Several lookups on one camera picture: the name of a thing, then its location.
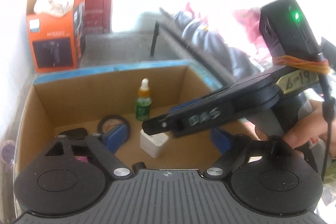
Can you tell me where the black electrical tape roll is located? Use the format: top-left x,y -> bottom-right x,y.
97,115 -> 131,144

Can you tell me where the purple plastic lid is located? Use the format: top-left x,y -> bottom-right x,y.
75,156 -> 88,162

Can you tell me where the black lighter case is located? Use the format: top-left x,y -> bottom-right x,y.
58,127 -> 88,140

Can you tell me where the white USB charger plug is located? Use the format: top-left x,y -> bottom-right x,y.
140,130 -> 169,159

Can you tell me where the green dropper bottle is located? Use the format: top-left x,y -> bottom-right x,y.
135,79 -> 152,121

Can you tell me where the person's right hand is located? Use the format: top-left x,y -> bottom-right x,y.
282,100 -> 327,148

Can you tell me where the large brown cardboard box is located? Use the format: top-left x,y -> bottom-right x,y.
14,65 -> 258,177

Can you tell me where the pink floral quilt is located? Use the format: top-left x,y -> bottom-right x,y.
183,2 -> 270,60

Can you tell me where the purple plastic bag on floor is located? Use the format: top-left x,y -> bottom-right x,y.
1,140 -> 15,165

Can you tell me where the orange Philips box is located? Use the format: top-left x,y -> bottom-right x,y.
26,0 -> 85,73

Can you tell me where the black camera module green light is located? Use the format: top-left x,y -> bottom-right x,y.
259,0 -> 323,61

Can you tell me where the black metal bed frame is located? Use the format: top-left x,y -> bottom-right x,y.
149,20 -> 229,83

